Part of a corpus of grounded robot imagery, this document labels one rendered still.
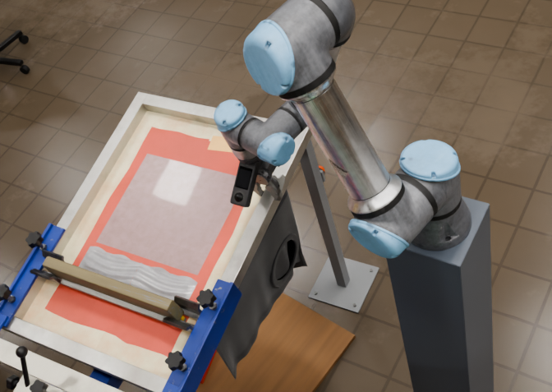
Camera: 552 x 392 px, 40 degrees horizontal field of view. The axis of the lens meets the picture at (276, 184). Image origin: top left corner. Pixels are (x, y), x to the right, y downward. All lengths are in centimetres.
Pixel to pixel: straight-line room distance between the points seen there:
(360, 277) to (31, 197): 175
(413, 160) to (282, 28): 42
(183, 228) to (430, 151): 77
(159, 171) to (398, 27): 222
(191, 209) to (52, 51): 287
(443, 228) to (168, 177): 85
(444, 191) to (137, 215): 93
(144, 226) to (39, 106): 244
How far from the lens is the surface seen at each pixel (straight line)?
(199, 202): 208
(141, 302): 189
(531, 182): 335
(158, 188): 216
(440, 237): 166
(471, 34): 403
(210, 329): 184
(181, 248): 203
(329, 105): 136
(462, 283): 173
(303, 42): 131
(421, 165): 154
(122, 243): 212
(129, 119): 231
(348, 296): 306
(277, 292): 233
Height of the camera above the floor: 259
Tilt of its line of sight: 48 degrees down
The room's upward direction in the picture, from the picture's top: 19 degrees counter-clockwise
